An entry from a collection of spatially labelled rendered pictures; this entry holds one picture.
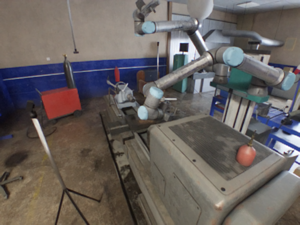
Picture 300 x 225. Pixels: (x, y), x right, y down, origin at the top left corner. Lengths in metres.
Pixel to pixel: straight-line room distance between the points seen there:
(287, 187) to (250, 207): 0.21
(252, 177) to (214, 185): 0.16
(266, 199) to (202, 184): 0.24
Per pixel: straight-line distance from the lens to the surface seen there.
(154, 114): 0.93
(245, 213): 0.64
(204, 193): 0.59
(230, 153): 0.74
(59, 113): 4.22
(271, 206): 0.70
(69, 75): 4.17
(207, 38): 6.05
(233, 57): 1.04
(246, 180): 0.66
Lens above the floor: 1.78
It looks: 26 degrees down
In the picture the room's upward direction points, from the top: straight up
